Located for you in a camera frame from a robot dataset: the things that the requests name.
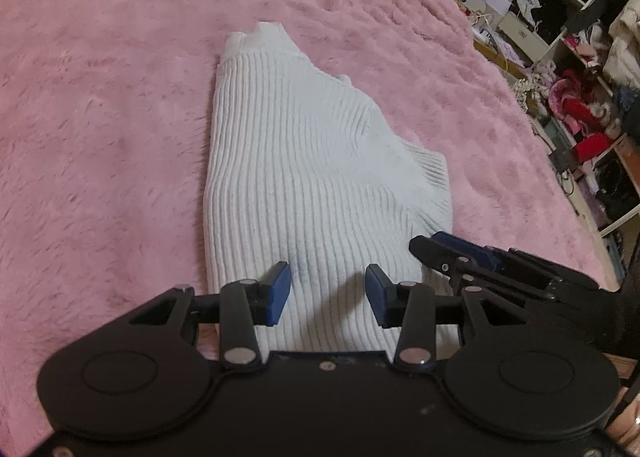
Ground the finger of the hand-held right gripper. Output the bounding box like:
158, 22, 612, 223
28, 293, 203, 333
431, 231, 599, 291
409, 236, 559, 301

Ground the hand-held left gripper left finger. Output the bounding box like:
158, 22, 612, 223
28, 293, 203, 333
127, 261, 292, 372

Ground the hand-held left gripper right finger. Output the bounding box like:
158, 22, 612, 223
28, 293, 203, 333
364, 263, 531, 373

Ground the white knit sweater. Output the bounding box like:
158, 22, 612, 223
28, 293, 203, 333
202, 21, 463, 353

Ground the person's right hand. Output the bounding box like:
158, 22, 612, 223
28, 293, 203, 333
602, 353, 640, 445

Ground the black bag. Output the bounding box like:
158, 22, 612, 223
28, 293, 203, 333
594, 157, 640, 219

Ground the red and pink garment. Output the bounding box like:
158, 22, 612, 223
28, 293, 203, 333
547, 68, 621, 138

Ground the open shelf unit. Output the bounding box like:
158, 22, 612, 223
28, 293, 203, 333
470, 0, 640, 238

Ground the black clothing pile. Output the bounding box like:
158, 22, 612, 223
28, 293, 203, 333
530, 0, 569, 39

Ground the cream fluffy coat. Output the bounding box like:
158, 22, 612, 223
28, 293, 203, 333
602, 0, 640, 88

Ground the pink fluffy blanket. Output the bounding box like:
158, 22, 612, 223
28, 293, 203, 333
0, 0, 623, 438

